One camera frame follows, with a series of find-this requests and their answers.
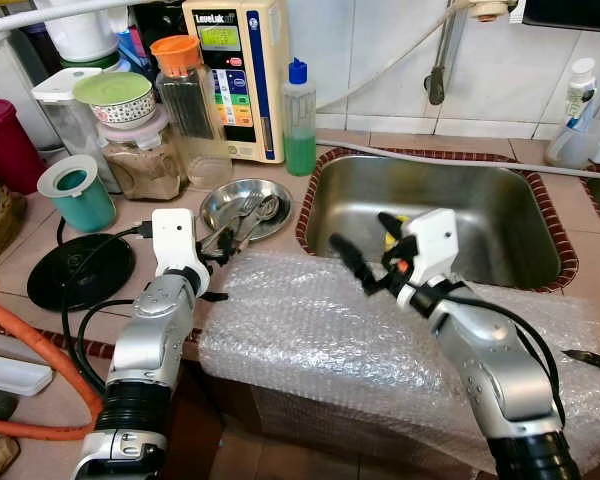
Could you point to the yellow bowl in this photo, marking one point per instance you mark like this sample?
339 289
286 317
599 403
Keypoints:
391 240

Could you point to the steel fork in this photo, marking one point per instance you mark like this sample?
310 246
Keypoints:
248 212

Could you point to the round steel plate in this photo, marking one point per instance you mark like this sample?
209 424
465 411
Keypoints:
230 195

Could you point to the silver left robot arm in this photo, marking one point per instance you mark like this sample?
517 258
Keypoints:
150 335

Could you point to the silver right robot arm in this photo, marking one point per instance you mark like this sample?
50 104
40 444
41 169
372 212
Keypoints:
490 360

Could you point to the short black tape strip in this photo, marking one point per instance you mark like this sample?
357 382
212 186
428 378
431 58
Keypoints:
214 296

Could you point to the clear bubble wrap sheet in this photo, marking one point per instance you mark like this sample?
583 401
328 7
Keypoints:
330 340

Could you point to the glass jar brown powder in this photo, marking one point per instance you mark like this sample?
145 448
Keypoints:
140 175

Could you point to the green soap bottle blue cap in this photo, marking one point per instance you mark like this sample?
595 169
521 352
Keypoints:
300 150

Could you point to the clear jar orange lid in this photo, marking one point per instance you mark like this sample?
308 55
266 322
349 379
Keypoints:
185 110

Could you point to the teal cup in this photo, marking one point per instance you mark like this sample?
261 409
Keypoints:
85 205

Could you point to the black round disc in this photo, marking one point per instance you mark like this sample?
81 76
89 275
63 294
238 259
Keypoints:
75 275

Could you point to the beige water ionizer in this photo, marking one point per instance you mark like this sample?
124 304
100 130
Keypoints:
245 60

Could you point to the patterned bowl green lid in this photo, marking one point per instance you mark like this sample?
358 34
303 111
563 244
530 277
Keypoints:
115 88

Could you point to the clear pitcher white lid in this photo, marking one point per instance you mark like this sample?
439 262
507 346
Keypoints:
65 120

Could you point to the long black tape strip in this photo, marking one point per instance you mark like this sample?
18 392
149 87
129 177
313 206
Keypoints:
590 358

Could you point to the magenta container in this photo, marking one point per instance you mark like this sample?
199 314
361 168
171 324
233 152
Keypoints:
10 150

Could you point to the white power strip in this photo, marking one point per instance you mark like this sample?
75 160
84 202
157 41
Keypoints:
15 375

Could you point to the small white spray bottle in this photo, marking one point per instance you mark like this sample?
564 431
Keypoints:
580 90

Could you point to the white kettle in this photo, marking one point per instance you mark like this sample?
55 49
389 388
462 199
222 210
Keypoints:
80 35

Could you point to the white overhead pipe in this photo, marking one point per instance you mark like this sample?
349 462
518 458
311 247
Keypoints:
40 20

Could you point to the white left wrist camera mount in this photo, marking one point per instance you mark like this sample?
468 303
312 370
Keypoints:
175 240

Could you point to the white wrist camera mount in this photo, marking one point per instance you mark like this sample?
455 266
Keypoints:
430 240
175 240

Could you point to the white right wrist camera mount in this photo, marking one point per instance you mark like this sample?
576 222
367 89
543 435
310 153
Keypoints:
430 240

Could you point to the cream wall tap fitting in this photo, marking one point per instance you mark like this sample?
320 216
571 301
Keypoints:
490 8

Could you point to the black wall fixture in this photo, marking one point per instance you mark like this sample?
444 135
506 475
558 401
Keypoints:
570 12

